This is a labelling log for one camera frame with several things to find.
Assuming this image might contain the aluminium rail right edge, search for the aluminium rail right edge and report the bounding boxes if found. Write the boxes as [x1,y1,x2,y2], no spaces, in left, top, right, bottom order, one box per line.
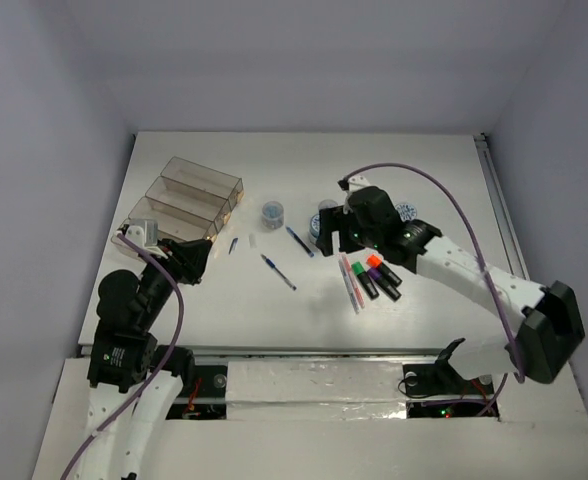
[473,132,538,321]

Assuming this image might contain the small blue pen cap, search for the small blue pen cap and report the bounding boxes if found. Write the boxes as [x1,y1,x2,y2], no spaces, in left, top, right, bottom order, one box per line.
[228,237,239,254]

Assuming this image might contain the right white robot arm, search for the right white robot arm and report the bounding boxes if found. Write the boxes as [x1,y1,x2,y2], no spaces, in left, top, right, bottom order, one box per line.
[316,186,585,392]

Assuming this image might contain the clear compartment organizer tray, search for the clear compartment organizer tray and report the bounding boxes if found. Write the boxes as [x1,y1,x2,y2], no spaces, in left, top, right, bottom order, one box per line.
[115,156,245,242]

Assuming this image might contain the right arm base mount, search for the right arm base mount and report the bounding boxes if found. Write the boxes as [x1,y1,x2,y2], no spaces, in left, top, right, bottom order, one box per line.
[397,338,498,418]

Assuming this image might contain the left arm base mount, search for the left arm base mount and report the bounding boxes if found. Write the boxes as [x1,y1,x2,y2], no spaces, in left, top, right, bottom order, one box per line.
[166,364,227,421]

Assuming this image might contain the purple cap black highlighter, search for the purple cap black highlighter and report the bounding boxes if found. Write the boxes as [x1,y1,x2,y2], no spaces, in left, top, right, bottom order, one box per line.
[367,268,401,302]

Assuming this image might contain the green cap black highlighter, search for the green cap black highlighter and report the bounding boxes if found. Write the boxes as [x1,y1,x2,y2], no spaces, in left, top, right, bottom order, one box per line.
[351,262,379,300]

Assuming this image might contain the blue pen lower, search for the blue pen lower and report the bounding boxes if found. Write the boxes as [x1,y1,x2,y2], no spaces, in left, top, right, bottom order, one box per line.
[260,254,297,291]

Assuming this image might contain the blue white tape roll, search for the blue white tape roll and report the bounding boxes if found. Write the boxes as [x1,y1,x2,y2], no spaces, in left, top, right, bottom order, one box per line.
[395,202,418,222]
[308,212,320,245]

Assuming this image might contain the white foam front block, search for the white foam front block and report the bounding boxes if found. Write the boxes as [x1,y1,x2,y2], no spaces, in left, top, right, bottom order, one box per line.
[225,359,407,421]

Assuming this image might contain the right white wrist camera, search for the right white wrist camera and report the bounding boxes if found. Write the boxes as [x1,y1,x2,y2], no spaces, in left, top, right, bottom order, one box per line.
[338,174,371,213]

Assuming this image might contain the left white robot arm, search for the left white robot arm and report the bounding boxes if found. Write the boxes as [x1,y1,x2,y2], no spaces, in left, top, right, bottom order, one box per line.
[74,234,212,479]

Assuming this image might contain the blue pen upper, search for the blue pen upper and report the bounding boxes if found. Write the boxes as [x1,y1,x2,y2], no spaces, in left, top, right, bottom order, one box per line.
[285,226,314,258]

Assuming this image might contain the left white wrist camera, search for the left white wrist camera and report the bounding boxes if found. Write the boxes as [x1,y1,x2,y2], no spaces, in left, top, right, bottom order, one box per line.
[117,218,158,252]

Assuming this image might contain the orange cap black highlighter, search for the orange cap black highlighter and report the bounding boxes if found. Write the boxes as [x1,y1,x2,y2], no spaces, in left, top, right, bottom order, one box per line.
[366,254,402,287]

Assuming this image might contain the blue pen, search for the blue pen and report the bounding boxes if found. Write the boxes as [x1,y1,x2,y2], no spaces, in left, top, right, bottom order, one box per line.
[285,226,314,258]
[260,254,297,291]

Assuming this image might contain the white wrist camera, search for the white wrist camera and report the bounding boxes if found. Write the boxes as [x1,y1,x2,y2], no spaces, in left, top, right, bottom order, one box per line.
[338,174,371,213]
[117,218,158,252]

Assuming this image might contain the clear jar blue pins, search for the clear jar blue pins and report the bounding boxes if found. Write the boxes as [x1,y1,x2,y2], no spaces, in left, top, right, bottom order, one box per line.
[261,201,284,230]

